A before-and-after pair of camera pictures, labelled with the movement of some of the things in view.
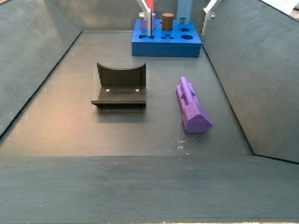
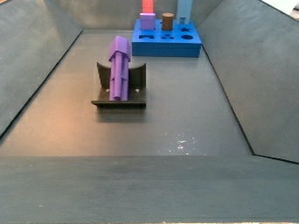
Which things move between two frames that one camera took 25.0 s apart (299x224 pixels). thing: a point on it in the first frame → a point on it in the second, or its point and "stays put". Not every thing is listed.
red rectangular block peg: (150, 4) stays put
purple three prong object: (196, 119) → (118, 68)
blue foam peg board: (181, 42) stays put
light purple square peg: (144, 24) stays put
